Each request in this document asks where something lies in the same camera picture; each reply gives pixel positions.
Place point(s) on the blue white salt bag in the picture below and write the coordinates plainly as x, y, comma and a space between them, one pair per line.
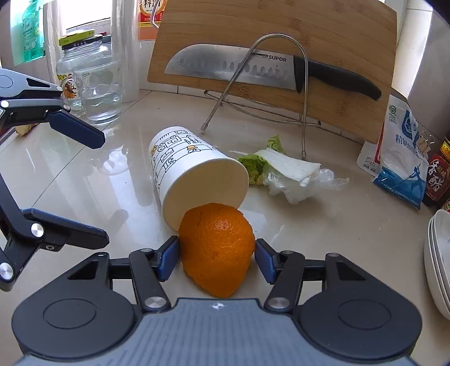
397, 158

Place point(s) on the bamboo cutting board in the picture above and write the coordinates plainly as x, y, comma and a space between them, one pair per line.
337, 31

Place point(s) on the napa cabbage leaf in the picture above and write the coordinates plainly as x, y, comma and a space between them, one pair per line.
277, 158

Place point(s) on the stack of white plates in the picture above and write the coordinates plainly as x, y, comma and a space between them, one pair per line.
439, 260

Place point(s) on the dark sauce bottle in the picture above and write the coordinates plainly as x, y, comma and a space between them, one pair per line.
437, 172

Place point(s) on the white printed paper cup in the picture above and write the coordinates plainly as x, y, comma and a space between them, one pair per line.
190, 165

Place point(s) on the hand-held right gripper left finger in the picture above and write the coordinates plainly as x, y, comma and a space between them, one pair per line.
168, 258

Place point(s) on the orange peel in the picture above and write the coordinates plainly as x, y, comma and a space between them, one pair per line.
218, 246

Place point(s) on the green detergent bottle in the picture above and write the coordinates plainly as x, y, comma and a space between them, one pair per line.
33, 31

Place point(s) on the ginger piece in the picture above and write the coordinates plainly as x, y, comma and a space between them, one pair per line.
24, 129

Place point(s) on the red label bottle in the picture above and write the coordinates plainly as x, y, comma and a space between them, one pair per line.
149, 17

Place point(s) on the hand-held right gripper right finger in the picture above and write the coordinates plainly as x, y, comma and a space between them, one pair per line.
265, 260

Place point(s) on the clear plastic bag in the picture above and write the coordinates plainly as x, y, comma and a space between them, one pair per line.
302, 186

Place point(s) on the plastic wrap roll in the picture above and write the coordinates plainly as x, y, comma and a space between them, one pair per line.
124, 45

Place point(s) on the glass jar with lid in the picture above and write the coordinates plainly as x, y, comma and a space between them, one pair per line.
68, 67

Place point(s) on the glass of water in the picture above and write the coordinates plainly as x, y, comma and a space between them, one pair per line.
100, 95

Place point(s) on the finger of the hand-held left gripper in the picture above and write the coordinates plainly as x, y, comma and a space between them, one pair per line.
77, 234
75, 128

